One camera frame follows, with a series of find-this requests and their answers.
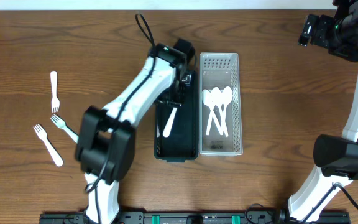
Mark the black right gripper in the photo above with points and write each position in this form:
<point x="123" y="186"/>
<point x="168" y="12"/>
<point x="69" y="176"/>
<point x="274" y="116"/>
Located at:
<point x="325" y="35"/>

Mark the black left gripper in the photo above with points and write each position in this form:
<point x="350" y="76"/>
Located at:
<point x="173" y="102"/>

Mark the thick white plastic spoon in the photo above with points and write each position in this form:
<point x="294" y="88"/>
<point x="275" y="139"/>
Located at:
<point x="168" y="127"/>

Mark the white green-tinted plastic fork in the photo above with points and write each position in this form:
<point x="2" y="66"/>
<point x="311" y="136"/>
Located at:
<point x="61" y="124"/>

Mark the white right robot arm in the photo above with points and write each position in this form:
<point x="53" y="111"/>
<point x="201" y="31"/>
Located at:
<point x="335" y="157"/>

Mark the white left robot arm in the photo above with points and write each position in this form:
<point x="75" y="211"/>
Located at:
<point x="106" y="142"/>

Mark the clear plastic basket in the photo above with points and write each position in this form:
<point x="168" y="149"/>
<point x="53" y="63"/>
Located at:
<point x="217" y="71"/>

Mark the dark green plastic basket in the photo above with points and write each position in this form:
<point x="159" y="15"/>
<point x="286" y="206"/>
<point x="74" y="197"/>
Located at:
<point x="182" y="143"/>

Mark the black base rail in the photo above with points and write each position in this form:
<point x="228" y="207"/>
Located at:
<point x="257" y="216"/>

